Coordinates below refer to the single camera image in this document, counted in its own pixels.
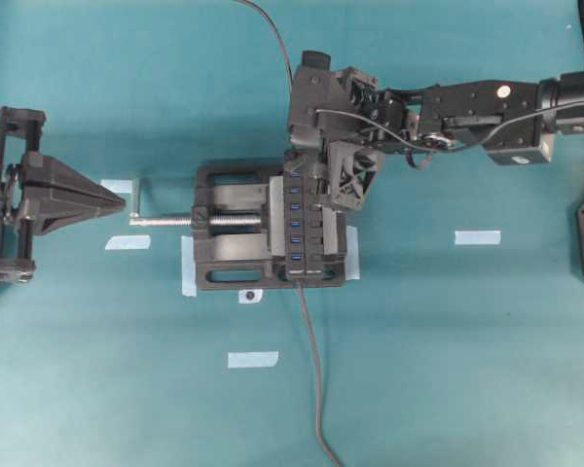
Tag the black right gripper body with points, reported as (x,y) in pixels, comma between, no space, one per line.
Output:
(361,126)

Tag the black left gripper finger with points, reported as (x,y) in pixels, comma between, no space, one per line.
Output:
(41,171)
(42,217)

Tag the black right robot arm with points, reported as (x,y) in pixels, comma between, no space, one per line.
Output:
(514,122)

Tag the black multiport USB hub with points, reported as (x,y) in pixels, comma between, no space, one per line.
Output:
(304,250)

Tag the blue tape strip far left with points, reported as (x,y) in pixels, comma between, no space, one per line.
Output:
(117,186)

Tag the blue tape strip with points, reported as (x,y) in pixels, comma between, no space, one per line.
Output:
(128,242)
(252,360)
(117,186)
(478,238)

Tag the blue tape strip lower left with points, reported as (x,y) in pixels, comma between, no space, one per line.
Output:
(128,242)

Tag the black bench vise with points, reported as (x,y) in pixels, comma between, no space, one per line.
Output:
(234,258)

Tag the blue tape under vise right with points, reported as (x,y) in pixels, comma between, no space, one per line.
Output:
(352,263)

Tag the blue tape under vise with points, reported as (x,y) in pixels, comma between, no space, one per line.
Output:
(188,267)
(352,263)

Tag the blue tape under vise left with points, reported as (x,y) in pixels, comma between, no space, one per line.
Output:
(188,267)

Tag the blue tape strip right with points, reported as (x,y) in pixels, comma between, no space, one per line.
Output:
(478,238)

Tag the blue tape strip bottom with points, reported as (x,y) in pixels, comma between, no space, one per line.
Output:
(252,360)

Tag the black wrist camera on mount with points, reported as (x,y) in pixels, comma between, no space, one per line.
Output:
(316,86)

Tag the steel vise screw with handle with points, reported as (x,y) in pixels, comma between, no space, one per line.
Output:
(135,219)

